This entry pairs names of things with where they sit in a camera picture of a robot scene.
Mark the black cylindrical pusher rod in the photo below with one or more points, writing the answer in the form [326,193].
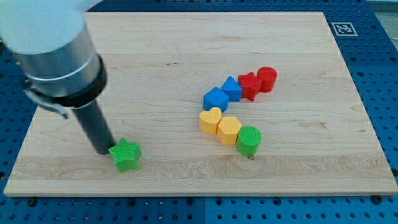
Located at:
[91,119]

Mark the red star block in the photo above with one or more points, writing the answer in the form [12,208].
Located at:
[250,85]

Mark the red cylinder block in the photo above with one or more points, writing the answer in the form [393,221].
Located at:
[268,76]

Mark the green star block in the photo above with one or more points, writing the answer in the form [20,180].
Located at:
[126,155]

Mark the green cylinder block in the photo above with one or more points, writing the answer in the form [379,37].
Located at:
[248,141]

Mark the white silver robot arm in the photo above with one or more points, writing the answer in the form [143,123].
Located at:
[51,43]

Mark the blue cube block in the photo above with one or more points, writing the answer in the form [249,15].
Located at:
[215,98]

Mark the yellow hexagon block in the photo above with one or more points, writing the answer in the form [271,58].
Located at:
[228,129]

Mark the yellow heart block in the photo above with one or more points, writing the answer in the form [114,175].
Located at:
[209,120]

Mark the white fiducial marker tag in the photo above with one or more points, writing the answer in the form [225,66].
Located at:
[344,29]

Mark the wooden board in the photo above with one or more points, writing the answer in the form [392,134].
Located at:
[317,138]

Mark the blue triangle block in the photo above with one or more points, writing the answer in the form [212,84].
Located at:
[232,89]

